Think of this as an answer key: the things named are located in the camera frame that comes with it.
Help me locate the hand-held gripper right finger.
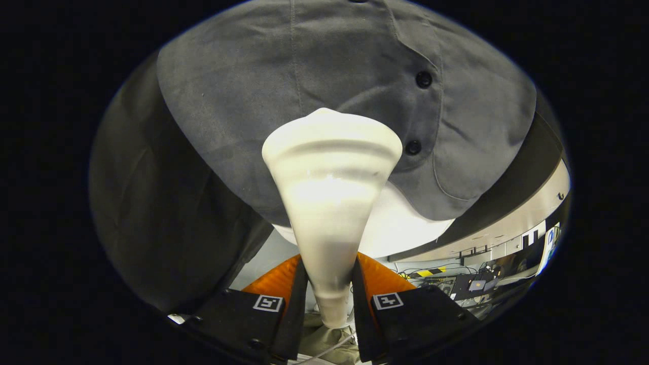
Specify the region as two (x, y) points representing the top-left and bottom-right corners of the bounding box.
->
(351, 252), (480, 363)

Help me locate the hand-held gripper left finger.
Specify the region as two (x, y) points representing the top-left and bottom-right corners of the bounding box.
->
(185, 254), (309, 363)

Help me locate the grey button-up shirt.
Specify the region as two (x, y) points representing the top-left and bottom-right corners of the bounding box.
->
(156, 0), (538, 227)

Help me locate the beige cloth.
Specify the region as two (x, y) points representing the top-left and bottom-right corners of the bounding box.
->
(298, 312), (362, 364)

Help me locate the cream mannequin torso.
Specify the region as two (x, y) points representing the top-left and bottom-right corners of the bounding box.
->
(271, 180), (456, 259)

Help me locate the grey cabinet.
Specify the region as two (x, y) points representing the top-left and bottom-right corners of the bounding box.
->
(388, 91), (572, 264)

